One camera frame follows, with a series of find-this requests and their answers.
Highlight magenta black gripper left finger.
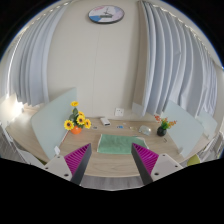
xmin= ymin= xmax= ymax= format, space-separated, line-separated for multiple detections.
xmin=44 ymin=143 xmax=93 ymax=186

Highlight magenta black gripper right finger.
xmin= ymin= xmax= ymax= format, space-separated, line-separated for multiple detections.
xmin=130 ymin=142 xmax=184 ymax=186

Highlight green folded towel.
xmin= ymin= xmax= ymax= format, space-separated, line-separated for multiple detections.
xmin=97 ymin=134 xmax=147 ymax=155

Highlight grey computer mouse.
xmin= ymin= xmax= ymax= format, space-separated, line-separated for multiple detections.
xmin=139 ymin=125 xmax=151 ymax=136

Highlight sunflower bouquet in orange vase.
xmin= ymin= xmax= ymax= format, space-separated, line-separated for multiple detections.
xmin=64 ymin=101 xmax=91 ymax=134

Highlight orange flowers in black vase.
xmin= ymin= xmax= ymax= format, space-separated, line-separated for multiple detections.
xmin=154 ymin=115 xmax=177 ymax=137

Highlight left frosted desk divider panel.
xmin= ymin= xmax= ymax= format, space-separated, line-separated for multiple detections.
xmin=31 ymin=88 xmax=77 ymax=160

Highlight frosted desk divider panel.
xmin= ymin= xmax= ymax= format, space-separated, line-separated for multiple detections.
xmin=162 ymin=101 xmax=204 ymax=157
xmin=31 ymin=88 xmax=77 ymax=160

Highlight white rectangular box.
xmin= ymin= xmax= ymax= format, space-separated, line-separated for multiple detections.
xmin=100 ymin=118 xmax=111 ymax=126

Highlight yellow-green chair right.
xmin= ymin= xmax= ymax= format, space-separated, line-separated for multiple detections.
xmin=187 ymin=154 xmax=201 ymax=166

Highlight right frosted desk divider panel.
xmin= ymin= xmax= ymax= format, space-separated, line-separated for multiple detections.
xmin=162 ymin=101 xmax=204 ymax=157

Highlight white chair left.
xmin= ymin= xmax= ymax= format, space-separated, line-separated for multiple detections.
xmin=0 ymin=122 xmax=44 ymax=168

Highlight right grey curtain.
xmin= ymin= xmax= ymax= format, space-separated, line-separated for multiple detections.
xmin=133 ymin=1 xmax=217 ymax=116

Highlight grey curtain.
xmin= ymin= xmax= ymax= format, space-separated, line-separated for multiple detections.
xmin=133 ymin=1 xmax=217 ymax=116
xmin=4 ymin=4 xmax=68 ymax=106

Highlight left grey curtain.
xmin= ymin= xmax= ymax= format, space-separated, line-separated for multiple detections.
xmin=4 ymin=4 xmax=68 ymax=106

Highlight white wall socket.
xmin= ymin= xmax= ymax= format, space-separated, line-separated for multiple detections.
xmin=115 ymin=108 xmax=124 ymax=117

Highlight round wall clock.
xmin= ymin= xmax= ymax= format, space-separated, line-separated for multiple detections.
xmin=88 ymin=5 xmax=125 ymax=24

